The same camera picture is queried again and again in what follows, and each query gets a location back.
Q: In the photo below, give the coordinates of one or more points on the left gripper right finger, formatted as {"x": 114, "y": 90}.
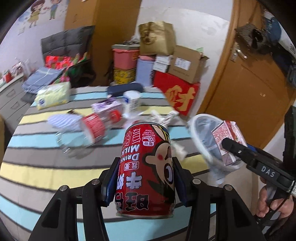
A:
{"x": 234, "y": 220}

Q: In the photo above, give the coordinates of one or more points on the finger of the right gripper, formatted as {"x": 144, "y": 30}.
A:
{"x": 247, "y": 154}

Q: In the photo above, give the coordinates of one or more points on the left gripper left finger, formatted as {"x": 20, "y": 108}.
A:
{"x": 59, "y": 219}

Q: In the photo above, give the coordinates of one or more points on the red white milk carton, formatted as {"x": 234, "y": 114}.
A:
{"x": 227, "y": 129}

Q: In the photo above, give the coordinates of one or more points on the red cartoon drink can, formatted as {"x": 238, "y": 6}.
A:
{"x": 145, "y": 181}

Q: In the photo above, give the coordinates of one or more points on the clear plastic water bottle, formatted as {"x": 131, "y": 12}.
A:
{"x": 87, "y": 130}

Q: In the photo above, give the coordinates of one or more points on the white wrapper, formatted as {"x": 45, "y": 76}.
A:
{"x": 155, "y": 117}

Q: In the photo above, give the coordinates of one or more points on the white foam fruit net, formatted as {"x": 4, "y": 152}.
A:
{"x": 65, "y": 122}

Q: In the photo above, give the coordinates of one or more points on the purple milk carton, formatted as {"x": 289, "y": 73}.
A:
{"x": 106, "y": 106}

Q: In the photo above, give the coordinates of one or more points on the white blue yogurt cup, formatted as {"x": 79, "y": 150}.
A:
{"x": 131, "y": 99}

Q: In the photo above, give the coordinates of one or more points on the white trash bin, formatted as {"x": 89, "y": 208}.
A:
{"x": 200, "y": 128}

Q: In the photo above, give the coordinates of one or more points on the person's right hand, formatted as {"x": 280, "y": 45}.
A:
{"x": 287, "y": 210}

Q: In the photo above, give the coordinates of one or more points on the wooden door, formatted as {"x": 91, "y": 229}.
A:
{"x": 253, "y": 91}

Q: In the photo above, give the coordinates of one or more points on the striped tablecloth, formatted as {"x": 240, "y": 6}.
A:
{"x": 34, "y": 167}

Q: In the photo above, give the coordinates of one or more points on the red gift box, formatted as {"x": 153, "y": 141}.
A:
{"x": 179, "y": 93}

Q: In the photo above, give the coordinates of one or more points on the open cardboard box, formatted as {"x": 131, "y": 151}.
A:
{"x": 187, "y": 64}

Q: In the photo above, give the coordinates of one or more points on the dark hanging bag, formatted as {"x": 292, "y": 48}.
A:
{"x": 254, "y": 38}

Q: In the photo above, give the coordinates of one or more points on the grey drawer cabinet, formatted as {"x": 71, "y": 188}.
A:
{"x": 12, "y": 107}

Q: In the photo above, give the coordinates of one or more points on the yellow tissue pack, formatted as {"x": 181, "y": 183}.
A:
{"x": 53, "y": 95}

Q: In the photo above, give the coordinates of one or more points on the small white boxes stack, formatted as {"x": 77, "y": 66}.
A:
{"x": 162, "y": 63}

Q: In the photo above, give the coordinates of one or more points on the lavender cylindrical container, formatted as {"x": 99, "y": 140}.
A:
{"x": 144, "y": 71}

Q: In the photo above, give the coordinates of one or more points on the navy glasses case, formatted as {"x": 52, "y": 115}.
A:
{"x": 119, "y": 90}

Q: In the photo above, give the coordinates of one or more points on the folded blue cloth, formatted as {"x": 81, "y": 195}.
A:
{"x": 42, "y": 77}

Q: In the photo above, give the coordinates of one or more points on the red cup on cabinet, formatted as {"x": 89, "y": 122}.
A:
{"x": 7, "y": 77}

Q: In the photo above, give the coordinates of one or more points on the brown paper bag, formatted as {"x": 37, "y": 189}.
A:
{"x": 157, "y": 38}

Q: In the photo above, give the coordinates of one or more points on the yellow patterned box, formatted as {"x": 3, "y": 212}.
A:
{"x": 121, "y": 76}

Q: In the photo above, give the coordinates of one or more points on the red plaid blanket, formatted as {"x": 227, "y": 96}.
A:
{"x": 68, "y": 65}

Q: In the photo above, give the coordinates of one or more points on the pink plastic bin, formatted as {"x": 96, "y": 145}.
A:
{"x": 125, "y": 59}

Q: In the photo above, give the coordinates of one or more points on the grey padded chair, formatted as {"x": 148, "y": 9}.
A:
{"x": 68, "y": 43}

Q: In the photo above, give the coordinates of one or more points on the wooden wardrobe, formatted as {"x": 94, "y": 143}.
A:
{"x": 114, "y": 22}

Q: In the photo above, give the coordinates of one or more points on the silver door handle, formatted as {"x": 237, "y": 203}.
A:
{"x": 236, "y": 52}

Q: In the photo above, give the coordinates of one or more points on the cartoon couple wall sticker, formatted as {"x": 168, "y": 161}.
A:
{"x": 38, "y": 8}

